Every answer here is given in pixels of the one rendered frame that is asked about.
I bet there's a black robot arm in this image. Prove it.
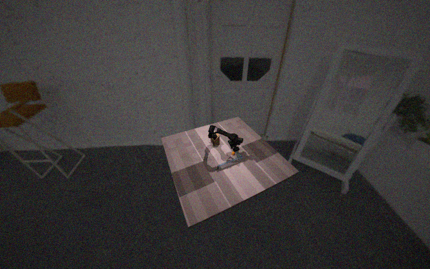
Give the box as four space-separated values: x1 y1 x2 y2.
208 125 243 145

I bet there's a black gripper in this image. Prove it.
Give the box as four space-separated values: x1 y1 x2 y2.
228 140 239 152

